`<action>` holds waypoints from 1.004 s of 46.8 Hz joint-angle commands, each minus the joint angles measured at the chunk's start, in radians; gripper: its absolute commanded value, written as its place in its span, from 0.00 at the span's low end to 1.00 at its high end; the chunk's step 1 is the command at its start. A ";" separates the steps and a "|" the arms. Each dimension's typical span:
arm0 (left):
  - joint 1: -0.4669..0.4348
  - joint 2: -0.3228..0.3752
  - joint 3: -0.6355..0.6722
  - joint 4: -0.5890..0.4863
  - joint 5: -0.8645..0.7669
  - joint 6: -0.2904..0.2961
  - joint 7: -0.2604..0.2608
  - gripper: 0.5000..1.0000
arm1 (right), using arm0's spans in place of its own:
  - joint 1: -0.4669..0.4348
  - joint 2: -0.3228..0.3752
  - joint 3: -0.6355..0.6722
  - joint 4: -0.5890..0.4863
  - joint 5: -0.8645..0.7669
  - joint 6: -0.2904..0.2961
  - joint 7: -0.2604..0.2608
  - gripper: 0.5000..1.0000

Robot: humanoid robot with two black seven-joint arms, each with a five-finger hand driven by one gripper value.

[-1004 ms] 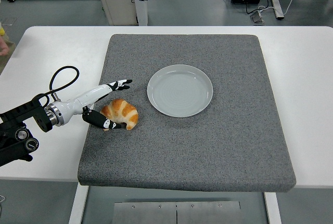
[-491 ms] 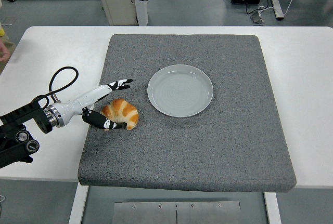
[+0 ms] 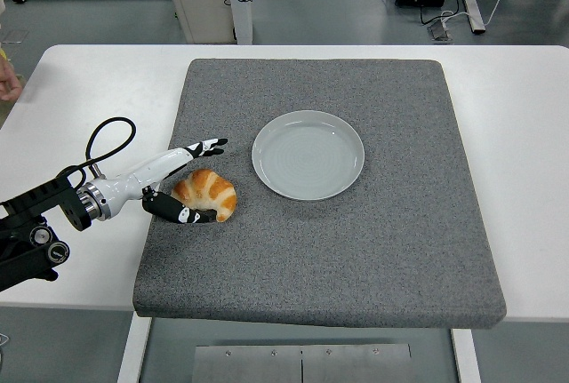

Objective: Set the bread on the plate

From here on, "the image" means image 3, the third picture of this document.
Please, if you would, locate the grey metal plate with screws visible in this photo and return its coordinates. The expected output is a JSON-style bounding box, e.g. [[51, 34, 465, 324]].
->
[[191, 343, 413, 383]]

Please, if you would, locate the white black-fingered robot hand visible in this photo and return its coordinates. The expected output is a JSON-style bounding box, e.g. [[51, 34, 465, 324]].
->
[[95, 137, 229, 226]]

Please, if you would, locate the pale grey round plate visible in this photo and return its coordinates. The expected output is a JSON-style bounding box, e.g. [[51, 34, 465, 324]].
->
[[251, 109, 365, 202]]

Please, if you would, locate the golden croissant bread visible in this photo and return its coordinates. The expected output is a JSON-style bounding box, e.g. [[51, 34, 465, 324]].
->
[[171, 168, 238, 223]]

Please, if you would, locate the grey felt mat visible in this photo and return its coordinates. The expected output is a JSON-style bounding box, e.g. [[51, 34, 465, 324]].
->
[[132, 58, 508, 331]]

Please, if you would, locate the white table leg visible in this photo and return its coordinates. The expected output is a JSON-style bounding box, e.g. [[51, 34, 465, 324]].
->
[[116, 314, 153, 383], [450, 327, 484, 383]]

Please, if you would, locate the white square post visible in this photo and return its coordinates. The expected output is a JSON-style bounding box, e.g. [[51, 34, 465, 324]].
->
[[223, 0, 254, 45]]

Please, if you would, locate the person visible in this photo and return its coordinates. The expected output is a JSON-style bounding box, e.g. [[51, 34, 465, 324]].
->
[[0, 0, 9, 62]]

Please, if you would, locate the grey floor socket box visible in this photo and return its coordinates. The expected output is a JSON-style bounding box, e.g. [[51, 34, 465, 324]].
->
[[427, 18, 453, 41]]

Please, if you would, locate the grey floor cover plate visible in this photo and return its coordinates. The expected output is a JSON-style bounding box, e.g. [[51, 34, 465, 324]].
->
[[2, 28, 30, 44]]

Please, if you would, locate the person's hand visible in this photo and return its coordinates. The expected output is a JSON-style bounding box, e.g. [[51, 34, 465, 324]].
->
[[0, 59, 22, 101]]

